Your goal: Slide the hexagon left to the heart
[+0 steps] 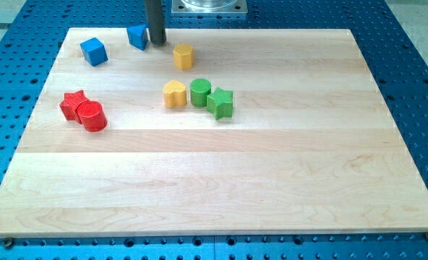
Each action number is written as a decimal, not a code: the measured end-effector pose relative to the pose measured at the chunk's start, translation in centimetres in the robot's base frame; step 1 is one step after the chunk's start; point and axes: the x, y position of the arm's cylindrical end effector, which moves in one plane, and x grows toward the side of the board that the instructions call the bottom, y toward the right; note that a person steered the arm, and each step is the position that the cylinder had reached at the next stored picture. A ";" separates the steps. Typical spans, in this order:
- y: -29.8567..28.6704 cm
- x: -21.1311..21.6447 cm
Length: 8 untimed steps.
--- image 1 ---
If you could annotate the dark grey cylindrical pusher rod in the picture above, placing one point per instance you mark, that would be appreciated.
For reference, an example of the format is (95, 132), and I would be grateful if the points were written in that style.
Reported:
(155, 21)

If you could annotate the yellow hexagon block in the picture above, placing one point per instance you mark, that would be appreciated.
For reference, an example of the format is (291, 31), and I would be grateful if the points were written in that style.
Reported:
(183, 56)

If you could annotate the yellow heart block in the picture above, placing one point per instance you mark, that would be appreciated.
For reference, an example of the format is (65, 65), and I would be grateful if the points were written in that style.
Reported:
(174, 94)

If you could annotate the blue triangle block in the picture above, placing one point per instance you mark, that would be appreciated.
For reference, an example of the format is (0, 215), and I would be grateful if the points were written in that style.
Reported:
(137, 36)

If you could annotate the blue cube block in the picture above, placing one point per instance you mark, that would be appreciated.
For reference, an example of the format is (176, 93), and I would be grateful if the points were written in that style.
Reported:
(94, 51)

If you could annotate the green cylinder block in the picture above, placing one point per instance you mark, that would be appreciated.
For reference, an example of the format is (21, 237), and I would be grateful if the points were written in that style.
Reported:
(199, 90)

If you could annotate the green star block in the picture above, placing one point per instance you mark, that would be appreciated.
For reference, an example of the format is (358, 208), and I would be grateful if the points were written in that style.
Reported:
(220, 103)

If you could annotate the red cylinder block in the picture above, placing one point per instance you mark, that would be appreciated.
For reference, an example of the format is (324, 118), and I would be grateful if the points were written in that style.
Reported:
(92, 116)

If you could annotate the red star block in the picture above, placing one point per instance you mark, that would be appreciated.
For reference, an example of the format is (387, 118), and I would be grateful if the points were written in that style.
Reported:
(70, 104)

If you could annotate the light wooden board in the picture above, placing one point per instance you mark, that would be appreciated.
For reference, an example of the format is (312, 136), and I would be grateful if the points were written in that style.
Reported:
(311, 146)

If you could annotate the left board corner screw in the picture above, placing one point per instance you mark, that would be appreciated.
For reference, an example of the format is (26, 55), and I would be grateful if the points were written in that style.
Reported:
(8, 243)

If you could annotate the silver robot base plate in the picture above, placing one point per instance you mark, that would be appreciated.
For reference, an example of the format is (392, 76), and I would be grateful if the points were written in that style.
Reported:
(208, 7)

